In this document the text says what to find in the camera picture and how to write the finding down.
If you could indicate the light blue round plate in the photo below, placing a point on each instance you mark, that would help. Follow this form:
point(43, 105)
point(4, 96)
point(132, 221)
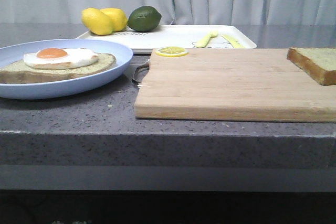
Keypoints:
point(46, 90)

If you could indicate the front yellow lemon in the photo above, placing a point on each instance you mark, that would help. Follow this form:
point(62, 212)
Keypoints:
point(97, 22)

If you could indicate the white rectangular tray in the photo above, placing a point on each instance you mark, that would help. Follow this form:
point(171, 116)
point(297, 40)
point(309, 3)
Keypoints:
point(173, 35)

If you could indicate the metal cutting board handle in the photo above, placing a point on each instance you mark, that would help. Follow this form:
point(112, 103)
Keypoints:
point(144, 67)

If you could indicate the rear yellow lemon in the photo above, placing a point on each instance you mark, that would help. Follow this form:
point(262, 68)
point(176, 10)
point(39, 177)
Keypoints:
point(118, 18)

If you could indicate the yellow plastic fork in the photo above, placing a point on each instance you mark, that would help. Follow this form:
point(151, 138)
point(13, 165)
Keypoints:
point(203, 42)

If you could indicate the yellow plastic knife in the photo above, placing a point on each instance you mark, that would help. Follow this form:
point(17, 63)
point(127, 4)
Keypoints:
point(233, 41)

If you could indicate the wooden cutting board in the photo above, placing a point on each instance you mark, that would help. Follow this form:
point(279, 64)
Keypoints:
point(232, 85)

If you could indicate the yellow lemon slice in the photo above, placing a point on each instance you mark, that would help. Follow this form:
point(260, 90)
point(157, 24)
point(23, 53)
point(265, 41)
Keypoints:
point(171, 51)

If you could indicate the bread slice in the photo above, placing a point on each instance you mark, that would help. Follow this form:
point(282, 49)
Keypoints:
point(19, 73)
point(318, 63)

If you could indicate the toy fried egg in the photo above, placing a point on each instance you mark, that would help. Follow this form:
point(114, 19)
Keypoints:
point(55, 58)

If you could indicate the green lime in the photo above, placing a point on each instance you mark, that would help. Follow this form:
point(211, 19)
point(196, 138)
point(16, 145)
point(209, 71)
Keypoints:
point(144, 19)

